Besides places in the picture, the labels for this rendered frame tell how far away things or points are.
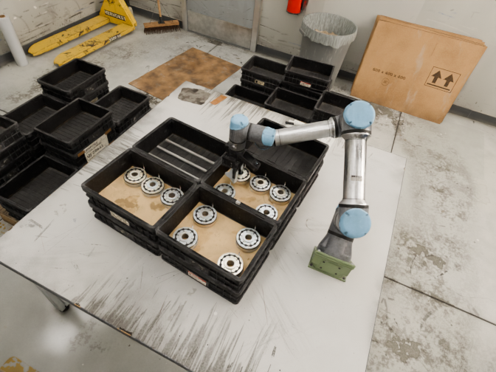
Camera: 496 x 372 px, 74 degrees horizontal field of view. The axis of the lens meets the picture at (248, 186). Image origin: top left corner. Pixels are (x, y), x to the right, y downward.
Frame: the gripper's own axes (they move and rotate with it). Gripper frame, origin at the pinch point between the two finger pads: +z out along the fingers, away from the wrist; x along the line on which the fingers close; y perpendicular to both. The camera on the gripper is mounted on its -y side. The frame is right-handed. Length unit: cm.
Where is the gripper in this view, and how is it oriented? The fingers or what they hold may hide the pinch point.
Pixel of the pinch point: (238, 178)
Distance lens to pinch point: 160.8
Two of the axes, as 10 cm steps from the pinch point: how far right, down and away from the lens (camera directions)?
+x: -4.3, 6.5, -6.3
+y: -9.0, -3.8, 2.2
